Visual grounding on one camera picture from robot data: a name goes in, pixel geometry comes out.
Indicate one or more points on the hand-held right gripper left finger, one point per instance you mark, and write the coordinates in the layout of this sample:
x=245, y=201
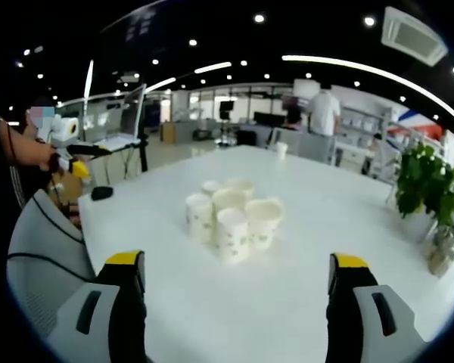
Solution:
x=98, y=302

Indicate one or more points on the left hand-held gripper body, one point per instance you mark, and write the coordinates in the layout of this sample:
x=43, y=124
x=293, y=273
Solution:
x=62, y=130

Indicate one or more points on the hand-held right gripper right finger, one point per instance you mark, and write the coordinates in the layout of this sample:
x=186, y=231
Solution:
x=367, y=310

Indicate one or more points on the cluster of printed paper cups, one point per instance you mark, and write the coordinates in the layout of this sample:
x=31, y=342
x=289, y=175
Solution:
x=232, y=230

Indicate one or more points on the plain white paper cup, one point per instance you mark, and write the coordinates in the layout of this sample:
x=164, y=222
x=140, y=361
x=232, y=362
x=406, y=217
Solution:
x=282, y=150

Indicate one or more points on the person's left hand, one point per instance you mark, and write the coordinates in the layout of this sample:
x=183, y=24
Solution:
x=50, y=160

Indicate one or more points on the small black mouse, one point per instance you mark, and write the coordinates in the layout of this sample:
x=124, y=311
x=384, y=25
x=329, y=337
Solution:
x=101, y=193

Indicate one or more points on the white standing light bar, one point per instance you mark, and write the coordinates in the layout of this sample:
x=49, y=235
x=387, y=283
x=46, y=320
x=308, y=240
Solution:
x=88, y=87

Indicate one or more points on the black tripod stand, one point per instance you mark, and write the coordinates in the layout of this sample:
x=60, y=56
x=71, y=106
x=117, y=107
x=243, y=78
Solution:
x=143, y=151

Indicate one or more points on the laptop on stand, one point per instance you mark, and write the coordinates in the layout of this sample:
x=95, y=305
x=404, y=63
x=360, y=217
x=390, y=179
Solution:
x=130, y=113

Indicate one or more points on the grey mesh office chair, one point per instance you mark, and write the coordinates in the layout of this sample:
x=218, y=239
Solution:
x=45, y=272

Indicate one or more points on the person's dark clothing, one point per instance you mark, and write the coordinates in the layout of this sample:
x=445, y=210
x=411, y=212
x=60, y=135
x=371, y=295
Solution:
x=0, y=181

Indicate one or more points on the cardboard box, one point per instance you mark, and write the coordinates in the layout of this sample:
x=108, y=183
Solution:
x=168, y=133

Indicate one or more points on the small plant in glass vase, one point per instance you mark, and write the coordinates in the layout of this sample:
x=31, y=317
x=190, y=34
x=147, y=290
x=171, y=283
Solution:
x=444, y=249

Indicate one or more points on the white table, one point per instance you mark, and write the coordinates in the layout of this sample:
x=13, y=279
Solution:
x=325, y=211

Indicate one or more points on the green potted plant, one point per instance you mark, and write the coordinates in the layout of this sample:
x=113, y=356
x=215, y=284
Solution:
x=423, y=181

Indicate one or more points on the black monitor on tripod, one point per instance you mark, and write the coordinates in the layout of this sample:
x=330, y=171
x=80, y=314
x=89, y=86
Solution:
x=226, y=106

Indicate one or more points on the black desk monitors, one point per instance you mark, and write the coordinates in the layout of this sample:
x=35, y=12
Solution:
x=268, y=119

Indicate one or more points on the white storage shelf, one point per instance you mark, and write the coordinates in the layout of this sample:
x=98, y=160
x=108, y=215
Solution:
x=363, y=126

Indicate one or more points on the long curved ceiling light strip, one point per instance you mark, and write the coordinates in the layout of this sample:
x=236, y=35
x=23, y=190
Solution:
x=382, y=73

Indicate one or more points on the ceiling air conditioner vent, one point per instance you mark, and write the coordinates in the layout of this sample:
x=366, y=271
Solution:
x=414, y=36

